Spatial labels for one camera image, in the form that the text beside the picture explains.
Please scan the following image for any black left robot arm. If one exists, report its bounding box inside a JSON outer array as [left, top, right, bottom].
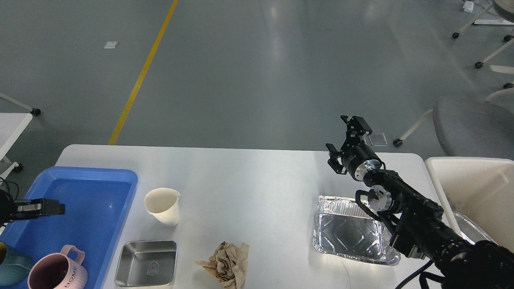
[[0, 190, 66, 225]]

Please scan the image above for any aluminium foil tray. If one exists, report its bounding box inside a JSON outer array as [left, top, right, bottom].
[[312, 195, 401, 266]]

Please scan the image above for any white chair top right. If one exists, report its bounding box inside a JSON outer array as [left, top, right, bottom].
[[451, 0, 513, 69]]

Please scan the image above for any white side table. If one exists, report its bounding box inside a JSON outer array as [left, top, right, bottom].
[[0, 113, 33, 179]]

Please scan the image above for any steel square tray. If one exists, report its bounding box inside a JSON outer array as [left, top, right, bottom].
[[114, 240, 177, 288]]

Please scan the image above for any white paper cup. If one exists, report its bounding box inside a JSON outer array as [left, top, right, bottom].
[[144, 188, 181, 227]]

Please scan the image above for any teal mug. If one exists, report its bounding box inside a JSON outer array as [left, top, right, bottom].
[[0, 242, 35, 287]]

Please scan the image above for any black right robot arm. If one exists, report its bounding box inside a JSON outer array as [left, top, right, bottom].
[[326, 115, 514, 289]]

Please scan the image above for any pink mug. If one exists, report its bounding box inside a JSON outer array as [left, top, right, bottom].
[[27, 244, 88, 289]]

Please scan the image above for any white chair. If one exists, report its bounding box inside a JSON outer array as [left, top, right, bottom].
[[0, 93, 41, 116], [451, 0, 513, 69]]

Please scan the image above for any white chair left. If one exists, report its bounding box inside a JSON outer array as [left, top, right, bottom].
[[0, 93, 41, 116]]

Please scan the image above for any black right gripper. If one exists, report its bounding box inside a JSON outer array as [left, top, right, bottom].
[[326, 115, 383, 181]]

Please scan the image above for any grey office chair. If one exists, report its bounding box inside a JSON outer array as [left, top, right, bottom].
[[393, 97, 514, 160]]

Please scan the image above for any crumpled brown paper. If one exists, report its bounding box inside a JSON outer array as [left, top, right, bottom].
[[195, 241, 250, 289]]

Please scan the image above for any white floor tag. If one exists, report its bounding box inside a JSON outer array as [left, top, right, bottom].
[[103, 41, 119, 49]]

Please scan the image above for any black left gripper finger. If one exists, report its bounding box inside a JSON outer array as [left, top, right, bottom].
[[12, 199, 65, 219]]

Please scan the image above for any blue plastic tray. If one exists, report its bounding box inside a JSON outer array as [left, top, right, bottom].
[[1, 166, 138, 289]]

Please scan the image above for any foil tray in bin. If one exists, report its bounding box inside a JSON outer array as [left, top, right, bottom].
[[453, 211, 494, 244]]

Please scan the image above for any beige plastic bin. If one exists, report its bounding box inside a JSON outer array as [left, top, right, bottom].
[[425, 157, 514, 250]]

